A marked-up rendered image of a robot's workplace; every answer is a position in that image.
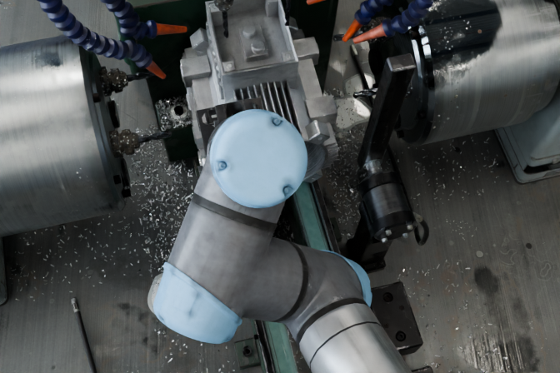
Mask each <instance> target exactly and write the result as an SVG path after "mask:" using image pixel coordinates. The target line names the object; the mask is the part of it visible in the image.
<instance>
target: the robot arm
mask: <svg viewBox="0 0 560 373"><path fill-rule="evenodd" d="M253 105H254V108H253ZM195 112H196V117H197V124H198V128H199V131H200V132H201V135H202V142H203V146H204V151H205V154H206V156H205V157H203V158H202V160H201V161H202V166H199V167H198V171H199V175H200V177H199V178H198V181H197V185H196V187H195V189H194V194H193V196H192V200H191V201H190V204H189V207H188V209H187V212H186V215H185V217H184V219H183V222H182V225H181V228H180V230H179V233H178V234H177V239H176V241H175V243H174V245H173V248H172V251H171V254H170V256H169V258H168V261H167V262H165V263H164V265H163V268H164V273H163V275H162V279H161V282H160V285H159V287H158V290H157V294H156V297H155V300H154V302H153V309H154V312H155V314H156V316H157V318H158V319H159V320H160V321H161V322H162V323H163V324H164V325H166V326H167V327H169V328H170V329H172V330H174V331H176V332H177V333H179V334H182V335H184V336H187V337H189V338H192V339H194V340H197V341H203V342H207V343H213V344H221V343H223V342H227V341H230V340H231V339H232V338H233V336H234V334H235V332H236V330H237V328H238V326H240V325H241V324H242V321H243V320H242V319H241V318H242V317H244V318H250V319H255V320H261V321H271V322H277V323H282V324H285V325H286V326H287V328H288V329H289V330H290V332H291V334H292V337H293V339H294V340H295V341H296V343H297V346H298V348H299V350H300V351H301V352H302V355H303V357H304V359H305V361H306V362H307V364H308V366H309V368H310V370H311V372H312V373H412V372H411V370H410V369H409V367H408V365H407V364H406V362H405V360H404V359H403V358H402V356H401V355H400V353H399V352H398V350H397V348H396V347H395V345H394V344H393V342H392V341H391V339H390V338H389V336H388V334H387V333H386V331H385V330H384V329H383V327H382V325H381V324H380V322H379V321H378V319H377V317H376V316H375V315H374V314H373V312H372V310H371V308H370V305H371V302H372V292H371V287H370V280H369V278H368V275H367V273H366V272H365V270H363V269H362V268H361V267H360V265H358V264H357V263H356V262H354V261H352V260H349V259H347V258H345V257H344V256H341V255H339V254H337V253H336V252H333V251H326V250H317V249H313V248H311V247H307V246H302V245H299V244H296V243H292V242H290V241H285V240H282V239H278V238H275V237H273V233H274V231H275V229H276V226H277V224H278V219H279V217H280V215H281V212H282V209H283V206H284V204H285V201H286V199H288V198H289V197H290V196H291V195H292V194H293V193H294V192H295V191H296V190H297V189H298V188H299V186H300V185H301V183H302V181H303V178H304V177H305V174H306V170H307V166H308V153H307V148H306V145H305V142H304V140H303V138H302V136H301V134H300V133H299V131H298V130H297V129H296V127H295V126H294V125H293V124H292V123H291V122H289V121H287V120H286V119H284V118H283V117H281V116H279V115H278V114H276V113H274V112H270V111H266V110H263V105H262V101H261V98H260V97H259V98H254V99H251V98H248V99H244V100H240V101H236V102H229V103H224V104H220V105H216V106H214V107H210V108H205V109H202V110H197V111H195ZM204 113H205V117H206V121H207V122H203V120H202V117H203V115H204ZM210 123H212V124H210ZM212 125H214V126H212Z"/></svg>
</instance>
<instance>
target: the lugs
mask: <svg viewBox="0 0 560 373"><path fill-rule="evenodd" d="M289 29H290V32H291V35H293V34H294V33H296V32H297V31H298V25H297V22H296V19H295V18H293V17H290V20H289ZM190 41H191V45H192V49H195V50H197V51H199V52H203V51H204V50H205V49H206V48H208V47H209V43H208V35H207V30H205V29H203V28H199V29H198V30H197V31H196V32H195V33H194V34H193V35H192V36H190ZM305 128H306V132H307V137H308V140H309V141H310V142H316V143H318V144H321V143H322V142H324V141H326V140H327V139H328V138H330V133H329V130H328V125H327V124H326V123H323V122H319V121H317V120H315V121H313V122H311V123H310V124H308V125H306V126H305ZM322 176H323V174H322V171H321V170H319V171H318V172H317V173H315V174H314V175H313V176H311V177H309V178H308V179H306V180H305V181H304V182H310V183H312V182H314V181H316V180H317V179H319V178H320V177H322Z"/></svg>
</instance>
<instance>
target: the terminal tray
mask: <svg viewBox="0 0 560 373"><path fill-rule="evenodd" d="M205 4H206V12H207V21H206V29H207V36H208V43H209V47H210V51H211V55H212V61H213V66H214V69H215V73H216V77H217V84H218V87H219V91H220V95H221V99H222V100H223V99H224V101H225V102H227V101H229V100H230V99H232V98H233V91H235V94H236V97H237V96H239V95H240V89H242V94H244V93H247V87H248V89H249V91H250V92H252V91H253V85H255V88H256V90H260V84H262V89H265V88H267V82H268V84H269V87H270V88H273V83H274V82H275V84H276V87H279V85H280V82H282V86H283V88H286V83H287V82H288V84H289V87H290V88H291V89H296V86H297V85H298V65H299V61H298V55H297V52H296V49H295V47H294V43H293V38H292V35H291V32H290V29H289V26H285V25H284V23H285V22H286V19H285V12H284V9H283V4H282V1H281V0H234V4H233V5H232V6H231V8H230V9H229V10H227V23H228V38H226V37H224V34H223V33H224V31H225V29H224V28H223V23H224V20H223V13H222V11H220V10H219V9H213V5H214V2H213V0H212V1H207V2H205ZM286 53H290V54H291V57H290V58H285V54H286ZM228 63H231V64H232V65H233V67H232V68H230V69H229V68H227V64H228Z"/></svg>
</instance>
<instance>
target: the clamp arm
mask: <svg viewBox="0 0 560 373"><path fill-rule="evenodd" d="M416 67H417V66H416V63H415V61H414V59H413V55H412V54H411V53H407V54H403V55H398V56H394V57H388V58H387V60H386V62H385V66H384V69H383V71H382V76H381V80H380V83H379V86H378V89H377V94H376V97H375V100H374V103H373V106H372V111H371V114H370V117H369V120H368V124H367V129H366V131H365V135H364V138H363V140H362V145H361V149H360V152H359V155H358V158H357V163H358V165H359V168H360V171H362V172H363V171H366V170H368V169H369V167H368V163H370V162H371V163H370V167H375V166H376V164H375V162H377V165H378V166H381V164H382V163H383V157H384V154H385V152H386V150H387V147H388V143H389V141H390V138H391V135H392V133H393V129H394V127H395V124H396V122H397V119H398V115H399V113H400V111H401V108H402V105H403V102H404V99H405V96H406V95H407V92H408V88H409V86H410V83H411V81H412V78H413V74H414V72H415V69H416Z"/></svg>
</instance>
